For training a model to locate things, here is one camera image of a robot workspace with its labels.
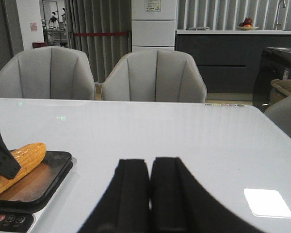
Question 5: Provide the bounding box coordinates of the black glossy appliance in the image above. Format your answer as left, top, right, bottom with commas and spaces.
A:
253, 47, 291, 112

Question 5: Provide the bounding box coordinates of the red barrier belt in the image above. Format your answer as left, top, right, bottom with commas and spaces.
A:
72, 32, 128, 37

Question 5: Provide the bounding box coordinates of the white drawer cabinet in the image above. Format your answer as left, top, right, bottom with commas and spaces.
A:
131, 0, 177, 52

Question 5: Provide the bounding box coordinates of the red bin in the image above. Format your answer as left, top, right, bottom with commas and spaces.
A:
32, 41, 47, 49

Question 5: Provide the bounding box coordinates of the tan cushion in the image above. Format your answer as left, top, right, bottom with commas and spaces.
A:
270, 79, 291, 104

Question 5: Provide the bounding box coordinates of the chrome faucet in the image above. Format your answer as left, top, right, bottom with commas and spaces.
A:
273, 0, 286, 30

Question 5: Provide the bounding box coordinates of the right grey upholstered chair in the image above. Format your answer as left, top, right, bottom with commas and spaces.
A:
101, 49, 207, 103

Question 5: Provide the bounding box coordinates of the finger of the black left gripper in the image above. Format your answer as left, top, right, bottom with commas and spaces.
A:
0, 134, 21, 180

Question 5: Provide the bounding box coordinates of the pink wall notice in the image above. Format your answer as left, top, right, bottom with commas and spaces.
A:
30, 22, 38, 32

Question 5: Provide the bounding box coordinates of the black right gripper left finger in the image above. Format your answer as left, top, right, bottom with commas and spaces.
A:
79, 159, 149, 233

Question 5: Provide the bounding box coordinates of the black electronic kitchen scale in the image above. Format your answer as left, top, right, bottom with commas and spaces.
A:
0, 151, 73, 233

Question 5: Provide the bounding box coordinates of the grey upholstered chair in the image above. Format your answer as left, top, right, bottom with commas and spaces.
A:
101, 49, 207, 103
0, 46, 96, 100

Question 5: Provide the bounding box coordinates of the orange corn cob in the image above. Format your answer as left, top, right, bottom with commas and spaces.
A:
0, 142, 47, 200

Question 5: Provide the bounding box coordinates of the grey chair at right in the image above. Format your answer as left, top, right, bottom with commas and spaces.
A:
264, 95, 291, 138

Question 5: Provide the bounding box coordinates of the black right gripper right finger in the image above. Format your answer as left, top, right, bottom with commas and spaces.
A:
150, 157, 259, 233

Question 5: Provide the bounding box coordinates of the dark grey kitchen counter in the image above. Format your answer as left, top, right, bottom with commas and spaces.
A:
176, 30, 291, 94

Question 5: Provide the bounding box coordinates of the fruit bowl on counter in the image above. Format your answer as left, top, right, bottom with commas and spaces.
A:
237, 17, 259, 31

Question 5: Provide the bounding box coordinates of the left grey upholstered chair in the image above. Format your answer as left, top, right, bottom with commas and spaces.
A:
0, 46, 96, 100

